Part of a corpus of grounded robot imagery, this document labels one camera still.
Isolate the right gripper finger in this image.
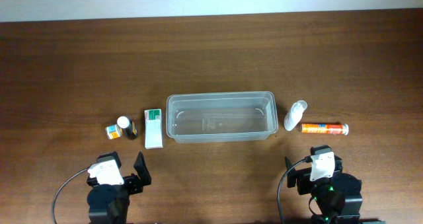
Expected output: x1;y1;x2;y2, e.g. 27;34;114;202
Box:
310;145;332;156
285;157;296;188

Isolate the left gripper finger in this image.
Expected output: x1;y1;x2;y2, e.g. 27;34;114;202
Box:
134;151;151;186
96;151;122;168

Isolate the dark bottle white cap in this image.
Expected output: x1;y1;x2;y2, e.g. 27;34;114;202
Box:
116;116;137;140

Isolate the orange tablet tube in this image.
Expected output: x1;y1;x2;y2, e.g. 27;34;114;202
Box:
300;124;349;135

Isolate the white green medicine box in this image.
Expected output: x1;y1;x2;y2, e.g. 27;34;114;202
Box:
144;109;163;149

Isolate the white spray bottle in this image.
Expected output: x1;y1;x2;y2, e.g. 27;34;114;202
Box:
284;100;308;131

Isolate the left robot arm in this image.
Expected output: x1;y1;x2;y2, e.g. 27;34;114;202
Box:
87;151;151;224

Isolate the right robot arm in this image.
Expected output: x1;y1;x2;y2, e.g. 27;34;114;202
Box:
277;145;382;224

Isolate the clear plastic container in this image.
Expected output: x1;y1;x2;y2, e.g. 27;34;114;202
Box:
166;91;279;143

